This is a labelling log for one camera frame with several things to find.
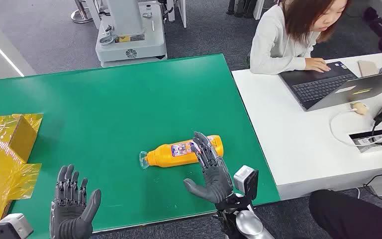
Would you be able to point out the chrome stand base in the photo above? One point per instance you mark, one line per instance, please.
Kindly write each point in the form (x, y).
(80, 16)

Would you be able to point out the person's hand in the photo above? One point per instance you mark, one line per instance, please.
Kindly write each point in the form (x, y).
(316, 64)

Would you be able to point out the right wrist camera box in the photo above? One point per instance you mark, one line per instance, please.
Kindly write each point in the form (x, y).
(243, 179)

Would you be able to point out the white machine base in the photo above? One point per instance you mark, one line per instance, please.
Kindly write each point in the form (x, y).
(128, 43)

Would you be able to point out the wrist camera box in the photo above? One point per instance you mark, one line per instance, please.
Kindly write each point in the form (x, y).
(13, 226)
(243, 179)

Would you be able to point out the small beige charger plug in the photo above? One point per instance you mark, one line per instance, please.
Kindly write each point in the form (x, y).
(359, 108)

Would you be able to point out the orange juice bottle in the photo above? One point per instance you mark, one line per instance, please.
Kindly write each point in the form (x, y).
(164, 156)

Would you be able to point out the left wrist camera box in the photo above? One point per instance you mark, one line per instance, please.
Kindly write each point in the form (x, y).
(13, 226)

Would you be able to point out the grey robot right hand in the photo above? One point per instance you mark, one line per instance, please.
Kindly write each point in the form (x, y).
(215, 181)

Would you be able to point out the person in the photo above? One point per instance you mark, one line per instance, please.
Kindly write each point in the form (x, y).
(276, 43)

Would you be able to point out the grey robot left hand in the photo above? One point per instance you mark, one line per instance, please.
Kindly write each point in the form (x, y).
(67, 214)

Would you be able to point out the beige flat pad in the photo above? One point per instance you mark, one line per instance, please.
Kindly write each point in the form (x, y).
(368, 68)

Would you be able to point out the dark grey open laptop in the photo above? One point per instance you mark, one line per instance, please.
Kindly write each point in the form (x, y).
(319, 87)

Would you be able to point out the desk socket box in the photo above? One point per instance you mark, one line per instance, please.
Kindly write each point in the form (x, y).
(372, 140)

